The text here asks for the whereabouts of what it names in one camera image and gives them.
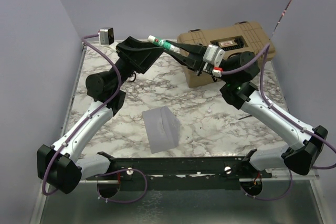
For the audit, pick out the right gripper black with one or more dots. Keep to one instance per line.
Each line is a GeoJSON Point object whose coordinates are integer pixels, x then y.
{"type": "Point", "coordinates": [197, 64]}

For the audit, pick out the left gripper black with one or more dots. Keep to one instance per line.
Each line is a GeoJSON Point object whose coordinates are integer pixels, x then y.
{"type": "Point", "coordinates": [139, 54]}

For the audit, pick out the small green white tube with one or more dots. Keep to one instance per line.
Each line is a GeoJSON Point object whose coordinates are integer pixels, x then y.
{"type": "Point", "coordinates": [162, 43]}

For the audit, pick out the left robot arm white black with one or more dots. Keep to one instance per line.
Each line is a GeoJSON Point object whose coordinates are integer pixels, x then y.
{"type": "Point", "coordinates": [59, 164]}

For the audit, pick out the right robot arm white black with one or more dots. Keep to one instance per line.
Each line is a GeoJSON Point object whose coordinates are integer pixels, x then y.
{"type": "Point", "coordinates": [303, 142]}

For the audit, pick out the tan plastic tool case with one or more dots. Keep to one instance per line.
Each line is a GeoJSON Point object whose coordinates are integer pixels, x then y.
{"type": "Point", "coordinates": [240, 37]}

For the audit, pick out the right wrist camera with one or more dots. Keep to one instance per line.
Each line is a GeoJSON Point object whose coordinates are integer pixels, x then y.
{"type": "Point", "coordinates": [212, 59]}

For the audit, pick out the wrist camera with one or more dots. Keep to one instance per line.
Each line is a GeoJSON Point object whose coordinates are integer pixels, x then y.
{"type": "Point", "coordinates": [106, 36]}
{"type": "Point", "coordinates": [212, 59]}

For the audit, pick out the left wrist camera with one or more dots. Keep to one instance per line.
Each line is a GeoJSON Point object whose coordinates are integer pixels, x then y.
{"type": "Point", "coordinates": [106, 36]}

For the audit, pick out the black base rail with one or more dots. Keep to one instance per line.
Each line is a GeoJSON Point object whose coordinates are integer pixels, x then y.
{"type": "Point", "coordinates": [178, 173]}

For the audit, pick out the aluminium frame rail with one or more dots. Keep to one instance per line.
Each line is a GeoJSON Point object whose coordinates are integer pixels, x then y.
{"type": "Point", "coordinates": [41, 198]}

